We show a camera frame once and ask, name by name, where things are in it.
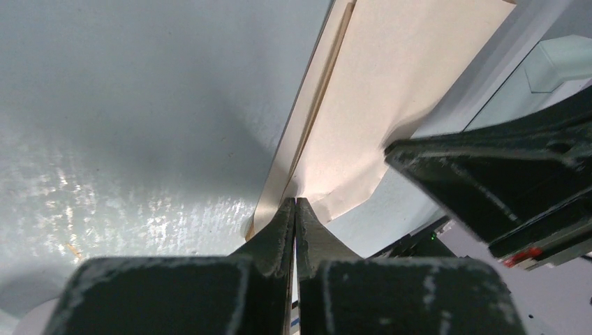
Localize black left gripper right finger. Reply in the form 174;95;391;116
295;198;526;334

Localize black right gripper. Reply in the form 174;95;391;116
370;89;591;259

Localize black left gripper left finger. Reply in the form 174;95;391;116
44;198;295;334

